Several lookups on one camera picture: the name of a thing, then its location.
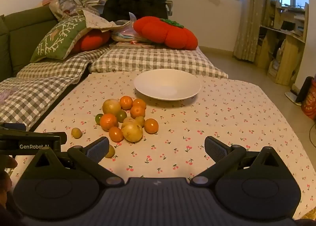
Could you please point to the grey checked blanket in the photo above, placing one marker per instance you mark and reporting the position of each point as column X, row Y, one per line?
column 37, row 92

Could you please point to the stack of magazines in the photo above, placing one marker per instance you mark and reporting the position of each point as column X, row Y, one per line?
column 133, row 44

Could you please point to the pale purple cloth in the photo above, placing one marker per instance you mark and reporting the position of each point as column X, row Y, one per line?
column 6, row 97

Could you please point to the beige floral cloth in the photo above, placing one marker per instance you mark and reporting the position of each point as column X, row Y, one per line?
column 98, row 22

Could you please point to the wooden shelf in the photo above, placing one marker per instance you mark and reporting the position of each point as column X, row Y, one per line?
column 291, row 50

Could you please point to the cherry print tablecloth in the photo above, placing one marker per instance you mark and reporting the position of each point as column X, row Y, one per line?
column 222, row 122

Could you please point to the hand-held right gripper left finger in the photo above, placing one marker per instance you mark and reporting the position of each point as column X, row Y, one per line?
column 98, row 148

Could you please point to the green snowflake cushion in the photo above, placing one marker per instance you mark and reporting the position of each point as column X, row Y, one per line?
column 56, row 35

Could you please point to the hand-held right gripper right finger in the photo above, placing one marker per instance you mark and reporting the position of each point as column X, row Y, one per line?
column 217, row 148

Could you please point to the black flat stand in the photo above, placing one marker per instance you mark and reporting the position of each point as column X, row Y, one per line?
column 305, row 90

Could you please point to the white ribbed plate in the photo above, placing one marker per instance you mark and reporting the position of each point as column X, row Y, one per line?
column 167, row 85

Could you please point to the red pumpkin cushion green stem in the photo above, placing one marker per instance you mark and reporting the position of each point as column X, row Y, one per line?
column 160, row 31

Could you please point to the small tan longan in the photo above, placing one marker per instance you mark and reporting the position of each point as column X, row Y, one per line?
column 76, row 133
column 140, row 121

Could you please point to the white stand base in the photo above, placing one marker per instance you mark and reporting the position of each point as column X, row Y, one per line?
column 292, row 97

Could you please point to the bright green tangerine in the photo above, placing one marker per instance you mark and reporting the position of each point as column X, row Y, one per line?
column 98, row 119

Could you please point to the green sofa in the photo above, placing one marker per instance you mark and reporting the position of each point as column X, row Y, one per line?
column 24, row 26

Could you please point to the grey checked pad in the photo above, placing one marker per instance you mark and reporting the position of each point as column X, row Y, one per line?
column 160, row 60

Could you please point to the person's left hand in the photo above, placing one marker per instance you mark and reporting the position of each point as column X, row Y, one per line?
column 7, row 162

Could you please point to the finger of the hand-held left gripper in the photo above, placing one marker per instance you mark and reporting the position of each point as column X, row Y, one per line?
column 49, row 136

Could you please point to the large yellow passionfruit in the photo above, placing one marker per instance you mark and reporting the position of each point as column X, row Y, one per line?
column 128, row 119
column 132, row 132
column 111, row 106

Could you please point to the large orange tangerine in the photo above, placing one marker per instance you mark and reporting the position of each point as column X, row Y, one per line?
column 108, row 121

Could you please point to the beige patterned curtain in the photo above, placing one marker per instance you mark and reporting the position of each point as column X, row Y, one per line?
column 254, row 18

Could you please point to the red printed bag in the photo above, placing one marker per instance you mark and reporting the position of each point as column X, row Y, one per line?
column 309, row 105

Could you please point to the clear bag of fabrics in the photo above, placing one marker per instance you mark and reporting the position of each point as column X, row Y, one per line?
column 64, row 3

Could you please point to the clear plastic bag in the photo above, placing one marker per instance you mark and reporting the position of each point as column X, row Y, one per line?
column 123, row 32

